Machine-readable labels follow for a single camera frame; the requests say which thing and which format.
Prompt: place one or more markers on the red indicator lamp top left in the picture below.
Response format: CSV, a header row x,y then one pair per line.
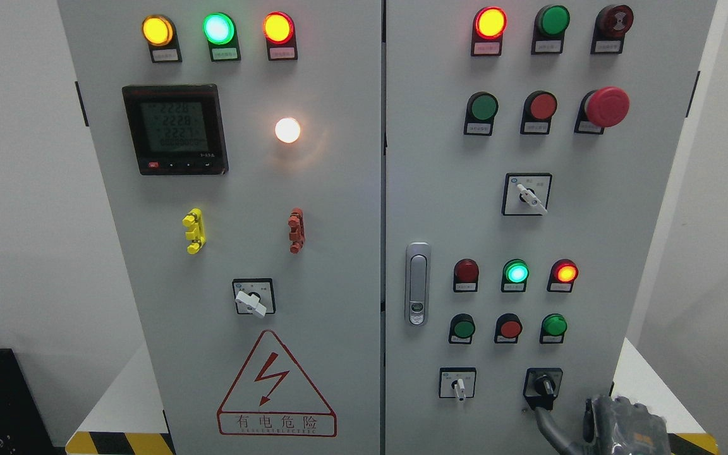
x,y
280,36

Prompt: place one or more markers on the black rotary knob switch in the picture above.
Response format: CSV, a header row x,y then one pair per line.
x,y
542,387

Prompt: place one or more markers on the red electric hazard warning sticker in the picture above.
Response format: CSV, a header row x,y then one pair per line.
x,y
272,396

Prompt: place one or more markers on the red push button upper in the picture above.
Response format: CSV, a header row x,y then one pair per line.
x,y
538,110

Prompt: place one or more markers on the red lit lamp top right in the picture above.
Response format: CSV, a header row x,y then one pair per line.
x,y
489,25

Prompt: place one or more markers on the green lit lamp lower middle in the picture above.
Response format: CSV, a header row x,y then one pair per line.
x,y
515,276

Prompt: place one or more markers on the dark red buzzer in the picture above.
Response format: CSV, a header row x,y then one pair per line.
x,y
611,25

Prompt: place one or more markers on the white selector switch lower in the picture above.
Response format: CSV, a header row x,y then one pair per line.
x,y
457,383

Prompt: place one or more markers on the green push button upper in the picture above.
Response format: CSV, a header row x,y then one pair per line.
x,y
481,109

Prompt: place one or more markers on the dark red lamp lower left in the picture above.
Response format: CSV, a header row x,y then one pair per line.
x,y
465,276

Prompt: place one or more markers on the white selector switch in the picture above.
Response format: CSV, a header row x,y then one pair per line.
x,y
526,194
457,383

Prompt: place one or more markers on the silver door lock handle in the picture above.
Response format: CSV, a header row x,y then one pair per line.
x,y
416,283

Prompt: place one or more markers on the white platform with hazard stripes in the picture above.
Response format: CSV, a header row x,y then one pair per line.
x,y
128,419

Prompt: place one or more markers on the white selector switch left door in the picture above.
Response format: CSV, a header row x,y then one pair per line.
x,y
254,296

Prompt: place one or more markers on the red lamp lower right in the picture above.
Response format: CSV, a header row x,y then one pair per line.
x,y
562,276

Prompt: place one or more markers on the white selector switch upper right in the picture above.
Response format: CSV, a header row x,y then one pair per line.
x,y
526,194

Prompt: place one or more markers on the yellow indicator lamp top left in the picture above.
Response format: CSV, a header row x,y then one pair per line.
x,y
160,33

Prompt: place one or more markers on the red push button lower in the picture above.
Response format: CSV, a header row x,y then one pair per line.
x,y
508,328

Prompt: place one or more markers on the green indicator lamp top left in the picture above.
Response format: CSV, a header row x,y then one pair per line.
x,y
222,37

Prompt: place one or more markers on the yellow terminal connector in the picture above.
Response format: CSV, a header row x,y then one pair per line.
x,y
194,230

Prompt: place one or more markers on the red push button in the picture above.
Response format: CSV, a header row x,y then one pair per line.
x,y
538,110
508,328

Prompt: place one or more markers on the grey left cabinet door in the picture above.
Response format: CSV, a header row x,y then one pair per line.
x,y
328,294

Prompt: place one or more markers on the green lamp top right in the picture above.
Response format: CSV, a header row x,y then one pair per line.
x,y
548,29

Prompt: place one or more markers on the red terminal connector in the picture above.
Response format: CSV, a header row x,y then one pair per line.
x,y
297,237

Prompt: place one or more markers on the red emergency stop button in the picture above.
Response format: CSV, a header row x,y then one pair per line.
x,y
601,109

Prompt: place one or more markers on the grey right cabinet door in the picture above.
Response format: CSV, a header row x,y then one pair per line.
x,y
447,189

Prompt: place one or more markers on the black digital power meter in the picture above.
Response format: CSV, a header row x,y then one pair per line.
x,y
176,129

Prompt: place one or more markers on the grey cabinet door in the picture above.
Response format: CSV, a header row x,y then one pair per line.
x,y
328,294
447,189

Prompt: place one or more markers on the green lit push button lower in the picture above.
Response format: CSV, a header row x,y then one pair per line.
x,y
553,328

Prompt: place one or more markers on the white lit indicator lamp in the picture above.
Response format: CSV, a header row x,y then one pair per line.
x,y
287,130

